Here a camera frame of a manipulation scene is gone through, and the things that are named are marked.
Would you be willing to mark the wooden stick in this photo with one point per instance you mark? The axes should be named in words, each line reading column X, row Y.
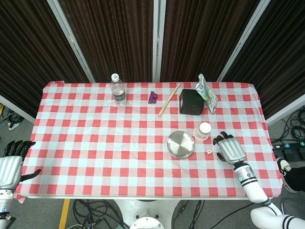
column 168, row 101

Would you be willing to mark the white black sneaker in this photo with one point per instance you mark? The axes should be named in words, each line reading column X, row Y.
column 283, row 167

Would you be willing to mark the grey partition post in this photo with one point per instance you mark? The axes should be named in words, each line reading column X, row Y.
column 247, row 40
column 71, row 40
column 157, row 40

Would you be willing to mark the purple plastic block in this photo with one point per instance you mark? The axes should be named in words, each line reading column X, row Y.
column 153, row 98

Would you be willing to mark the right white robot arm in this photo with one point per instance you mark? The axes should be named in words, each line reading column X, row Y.
column 252, row 188

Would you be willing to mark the dark brown curtain panel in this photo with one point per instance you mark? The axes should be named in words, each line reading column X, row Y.
column 278, row 62
column 114, row 38
column 31, row 55
column 200, row 35

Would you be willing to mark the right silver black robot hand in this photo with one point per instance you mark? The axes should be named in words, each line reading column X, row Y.
column 232, row 150

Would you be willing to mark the black cardboard box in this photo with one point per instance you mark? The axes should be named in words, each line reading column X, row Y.
column 190, row 102

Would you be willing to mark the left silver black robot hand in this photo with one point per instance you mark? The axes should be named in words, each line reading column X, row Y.
column 9, row 169

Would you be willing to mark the clear plastic water bottle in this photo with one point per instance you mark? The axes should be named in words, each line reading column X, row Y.
column 118, row 91

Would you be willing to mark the red white checkered tablecloth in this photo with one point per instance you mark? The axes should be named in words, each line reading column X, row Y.
column 107, row 148

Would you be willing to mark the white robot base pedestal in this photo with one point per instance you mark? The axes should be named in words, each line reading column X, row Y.
column 145, row 208

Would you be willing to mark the white paper cup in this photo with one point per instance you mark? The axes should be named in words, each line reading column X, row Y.
column 203, row 131

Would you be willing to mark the grey partition bottom rail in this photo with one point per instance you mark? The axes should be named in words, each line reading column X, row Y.
column 16, row 108
column 286, row 111

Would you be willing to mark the black trouser leg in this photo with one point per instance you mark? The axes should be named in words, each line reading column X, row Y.
column 296, row 179

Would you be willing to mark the silver metal plate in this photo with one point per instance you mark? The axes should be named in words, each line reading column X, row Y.
column 180, row 144

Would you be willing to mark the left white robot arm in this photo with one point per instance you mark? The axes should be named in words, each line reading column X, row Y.
column 4, row 200

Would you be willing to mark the black floor box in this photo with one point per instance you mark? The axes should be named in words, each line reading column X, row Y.
column 291, row 154

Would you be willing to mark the silver printed snack pouch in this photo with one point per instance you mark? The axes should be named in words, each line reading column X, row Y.
column 207, row 94

